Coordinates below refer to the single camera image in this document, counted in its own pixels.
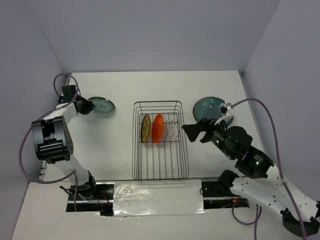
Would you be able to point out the silver foil tape sheet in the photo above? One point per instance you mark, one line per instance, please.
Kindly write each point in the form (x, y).
(157, 198)

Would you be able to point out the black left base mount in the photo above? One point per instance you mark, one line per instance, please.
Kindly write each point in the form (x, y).
(101, 201)

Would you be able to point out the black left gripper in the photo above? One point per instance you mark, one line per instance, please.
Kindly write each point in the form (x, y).
(88, 105)

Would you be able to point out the grey plate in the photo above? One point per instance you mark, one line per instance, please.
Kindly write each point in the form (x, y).
(207, 107)

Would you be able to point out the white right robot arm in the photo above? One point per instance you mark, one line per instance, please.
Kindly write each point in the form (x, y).
(261, 181)

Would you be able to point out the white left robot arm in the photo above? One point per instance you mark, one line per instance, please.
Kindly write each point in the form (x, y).
(54, 145)

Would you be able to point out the yellow patterned plate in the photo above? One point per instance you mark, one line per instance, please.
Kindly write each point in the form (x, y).
(145, 128)

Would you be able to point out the grey wire dish rack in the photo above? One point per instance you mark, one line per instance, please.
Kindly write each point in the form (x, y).
(167, 159)

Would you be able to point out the orange plate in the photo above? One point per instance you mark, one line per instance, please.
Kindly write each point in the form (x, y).
(157, 128)

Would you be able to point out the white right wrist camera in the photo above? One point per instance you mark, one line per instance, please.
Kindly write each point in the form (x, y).
(227, 113)

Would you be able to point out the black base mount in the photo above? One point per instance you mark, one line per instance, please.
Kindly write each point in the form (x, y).
(215, 197)
(101, 201)

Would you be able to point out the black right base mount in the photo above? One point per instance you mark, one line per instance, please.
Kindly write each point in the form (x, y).
(215, 197)

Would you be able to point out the dark speckled plate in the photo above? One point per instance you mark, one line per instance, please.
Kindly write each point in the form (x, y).
(102, 105)

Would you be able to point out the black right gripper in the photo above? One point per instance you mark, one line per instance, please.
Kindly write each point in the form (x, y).
(205, 124)

